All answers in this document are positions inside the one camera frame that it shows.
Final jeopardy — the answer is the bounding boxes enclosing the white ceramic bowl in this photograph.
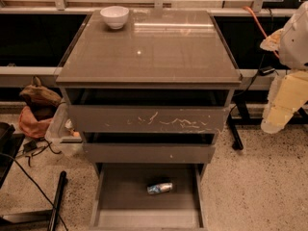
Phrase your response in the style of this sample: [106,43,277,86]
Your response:
[100,6,129,29]

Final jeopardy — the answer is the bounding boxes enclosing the grey top drawer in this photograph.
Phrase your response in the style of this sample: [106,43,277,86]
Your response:
[68,105,229,134]

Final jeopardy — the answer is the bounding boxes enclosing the orange cable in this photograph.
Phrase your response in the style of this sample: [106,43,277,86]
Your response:
[242,5,281,60]

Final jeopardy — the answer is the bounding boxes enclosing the black power adapter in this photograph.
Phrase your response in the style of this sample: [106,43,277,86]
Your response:
[258,66,275,76]

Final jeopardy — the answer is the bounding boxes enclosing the orange cloth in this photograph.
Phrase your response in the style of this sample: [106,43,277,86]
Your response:
[18,106,52,139]

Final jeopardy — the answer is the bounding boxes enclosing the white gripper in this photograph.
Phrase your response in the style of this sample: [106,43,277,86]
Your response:
[260,29,308,134]

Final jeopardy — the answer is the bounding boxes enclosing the grey middle drawer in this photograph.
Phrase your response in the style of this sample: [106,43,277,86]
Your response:
[83,143,215,164]

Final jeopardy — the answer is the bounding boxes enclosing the black table leg frame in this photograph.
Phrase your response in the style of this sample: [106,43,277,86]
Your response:
[226,90,308,151]

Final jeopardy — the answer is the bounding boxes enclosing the grey open bottom drawer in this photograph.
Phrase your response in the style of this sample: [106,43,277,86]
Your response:
[89,164,208,231]

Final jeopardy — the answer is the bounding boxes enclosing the blue silver redbull can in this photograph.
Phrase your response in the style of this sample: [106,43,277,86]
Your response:
[147,182,173,194]

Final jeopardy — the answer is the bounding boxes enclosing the grey drawer cabinet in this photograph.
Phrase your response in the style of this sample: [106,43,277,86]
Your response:
[55,9,243,231]

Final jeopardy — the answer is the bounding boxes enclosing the black metal bar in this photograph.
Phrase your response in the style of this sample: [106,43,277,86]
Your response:
[47,171,67,231]

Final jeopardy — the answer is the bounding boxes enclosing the black floor cable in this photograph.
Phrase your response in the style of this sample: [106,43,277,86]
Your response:
[0,152,69,231]

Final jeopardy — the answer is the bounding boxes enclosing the clear plastic container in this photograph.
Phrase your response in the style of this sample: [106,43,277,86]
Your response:
[45,103,82,157]

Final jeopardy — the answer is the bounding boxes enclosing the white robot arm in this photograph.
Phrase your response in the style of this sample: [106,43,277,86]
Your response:
[260,2,308,134]

